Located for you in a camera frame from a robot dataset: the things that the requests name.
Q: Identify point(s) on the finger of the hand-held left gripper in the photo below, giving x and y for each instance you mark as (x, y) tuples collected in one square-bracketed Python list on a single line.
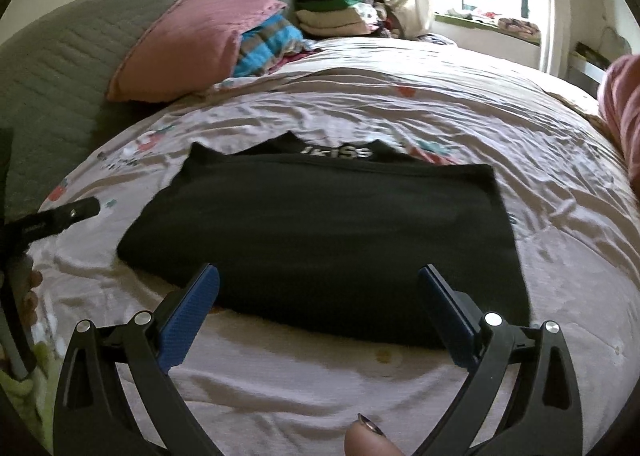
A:
[(60, 218)]

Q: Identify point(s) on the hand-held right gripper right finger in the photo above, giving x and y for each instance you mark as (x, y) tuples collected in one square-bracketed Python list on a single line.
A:
[(450, 318)]

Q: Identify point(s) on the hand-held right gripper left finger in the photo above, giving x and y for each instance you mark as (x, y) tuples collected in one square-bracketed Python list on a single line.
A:
[(192, 316)]

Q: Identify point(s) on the black printed t-shirt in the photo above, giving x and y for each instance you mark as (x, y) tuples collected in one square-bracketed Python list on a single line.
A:
[(325, 236)]

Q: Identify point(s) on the pile of patterned clothes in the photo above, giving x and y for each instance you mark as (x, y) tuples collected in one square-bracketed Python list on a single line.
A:
[(382, 13)]

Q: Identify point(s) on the stack of folded clothes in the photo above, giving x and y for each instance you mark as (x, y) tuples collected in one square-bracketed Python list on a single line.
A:
[(327, 11)]

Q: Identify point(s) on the person's left hand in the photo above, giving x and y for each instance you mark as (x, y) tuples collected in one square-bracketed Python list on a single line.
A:
[(32, 281)]

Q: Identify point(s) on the person's right hand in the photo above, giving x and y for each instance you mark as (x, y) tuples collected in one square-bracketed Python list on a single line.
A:
[(372, 441)]

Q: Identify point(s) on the grey quilted headboard cover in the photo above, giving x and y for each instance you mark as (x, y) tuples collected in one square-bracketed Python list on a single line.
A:
[(60, 61)]

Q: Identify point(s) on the pink strawberry print bedsheet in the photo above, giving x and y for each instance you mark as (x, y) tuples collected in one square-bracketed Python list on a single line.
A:
[(550, 186)]

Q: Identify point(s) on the pink pillow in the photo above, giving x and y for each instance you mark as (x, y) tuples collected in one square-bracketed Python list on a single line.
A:
[(185, 46), (622, 106)]

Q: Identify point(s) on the blue plaid blanket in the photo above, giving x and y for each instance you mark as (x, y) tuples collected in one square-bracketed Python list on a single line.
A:
[(265, 46)]

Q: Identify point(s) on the dark maroon cloth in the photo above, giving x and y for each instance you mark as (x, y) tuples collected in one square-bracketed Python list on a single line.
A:
[(300, 57)]

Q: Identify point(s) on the patterned cloth on sill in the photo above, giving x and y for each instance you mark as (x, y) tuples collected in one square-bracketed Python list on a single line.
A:
[(520, 26)]

